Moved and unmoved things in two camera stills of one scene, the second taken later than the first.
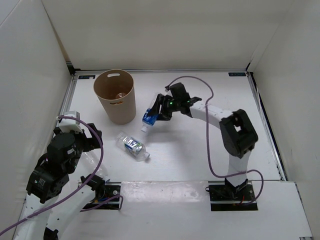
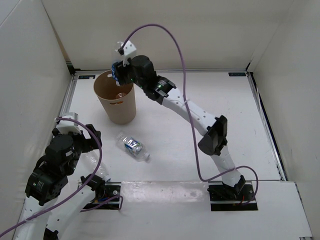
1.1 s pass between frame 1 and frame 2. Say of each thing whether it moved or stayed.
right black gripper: moved
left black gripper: stayed
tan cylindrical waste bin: stayed
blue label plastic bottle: moved
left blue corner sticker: stayed
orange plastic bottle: stayed
